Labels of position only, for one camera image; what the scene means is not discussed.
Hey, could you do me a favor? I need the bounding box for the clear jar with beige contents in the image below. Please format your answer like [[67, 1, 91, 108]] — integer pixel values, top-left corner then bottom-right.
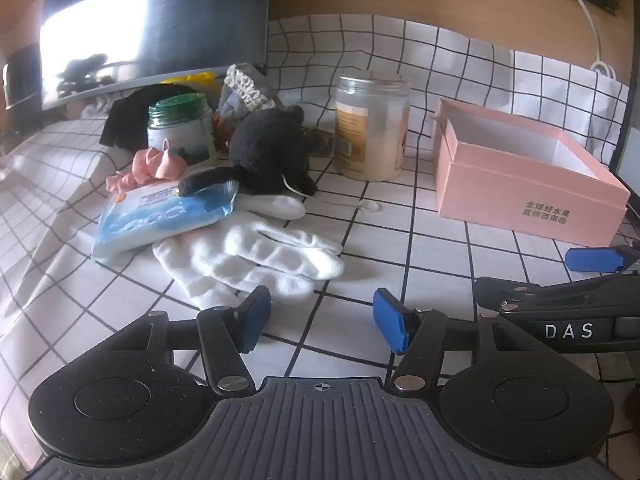
[[333, 73, 412, 182]]

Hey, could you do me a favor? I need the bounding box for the black cloth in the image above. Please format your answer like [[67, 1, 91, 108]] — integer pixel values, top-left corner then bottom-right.
[[99, 83, 202, 150]]

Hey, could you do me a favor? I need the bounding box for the black plush toy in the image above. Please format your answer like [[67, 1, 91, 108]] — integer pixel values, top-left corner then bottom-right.
[[177, 105, 321, 199]]

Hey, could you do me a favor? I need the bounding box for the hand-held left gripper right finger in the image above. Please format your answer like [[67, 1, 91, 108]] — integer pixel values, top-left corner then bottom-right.
[[372, 287, 540, 392]]

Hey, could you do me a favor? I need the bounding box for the dark metal flask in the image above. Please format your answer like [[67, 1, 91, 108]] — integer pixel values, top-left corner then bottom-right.
[[2, 45, 44, 137]]

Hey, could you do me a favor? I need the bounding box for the red packet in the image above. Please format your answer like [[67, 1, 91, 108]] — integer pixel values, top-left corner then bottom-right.
[[212, 114, 234, 147]]

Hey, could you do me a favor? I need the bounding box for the pink cardboard box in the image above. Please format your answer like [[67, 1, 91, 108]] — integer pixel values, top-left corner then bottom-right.
[[431, 97, 632, 247]]

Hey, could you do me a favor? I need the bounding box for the white power cable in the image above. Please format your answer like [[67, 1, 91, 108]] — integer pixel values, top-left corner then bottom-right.
[[564, 0, 619, 79]]

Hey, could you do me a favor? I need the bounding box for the dark framed panel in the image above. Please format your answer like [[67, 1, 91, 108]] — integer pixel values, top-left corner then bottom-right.
[[607, 122, 640, 197]]

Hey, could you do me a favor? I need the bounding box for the black computer monitor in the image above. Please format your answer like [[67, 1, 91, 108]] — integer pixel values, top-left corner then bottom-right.
[[39, 0, 271, 111]]

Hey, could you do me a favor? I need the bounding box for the grey patterned packet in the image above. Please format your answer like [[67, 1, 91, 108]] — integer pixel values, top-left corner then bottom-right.
[[217, 62, 279, 127]]

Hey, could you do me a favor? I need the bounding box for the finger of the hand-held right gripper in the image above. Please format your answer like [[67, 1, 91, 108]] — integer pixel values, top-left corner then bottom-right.
[[564, 244, 640, 274], [473, 275, 640, 317]]

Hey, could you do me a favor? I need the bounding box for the blue wet wipes pack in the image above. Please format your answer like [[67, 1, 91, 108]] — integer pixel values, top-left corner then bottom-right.
[[92, 180, 241, 264]]

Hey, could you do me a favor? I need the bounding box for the yellow soft pad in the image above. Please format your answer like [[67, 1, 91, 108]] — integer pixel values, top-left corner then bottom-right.
[[161, 72, 217, 92]]

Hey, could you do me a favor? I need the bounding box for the green-lidded white jar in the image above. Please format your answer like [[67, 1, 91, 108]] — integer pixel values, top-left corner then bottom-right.
[[146, 93, 219, 169]]

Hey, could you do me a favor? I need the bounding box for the white black checked tablecloth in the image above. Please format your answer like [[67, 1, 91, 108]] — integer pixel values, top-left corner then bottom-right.
[[0, 12, 640, 461]]

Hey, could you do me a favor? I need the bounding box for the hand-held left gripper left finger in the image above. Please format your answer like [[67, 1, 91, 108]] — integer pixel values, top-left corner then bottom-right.
[[106, 285, 273, 397]]

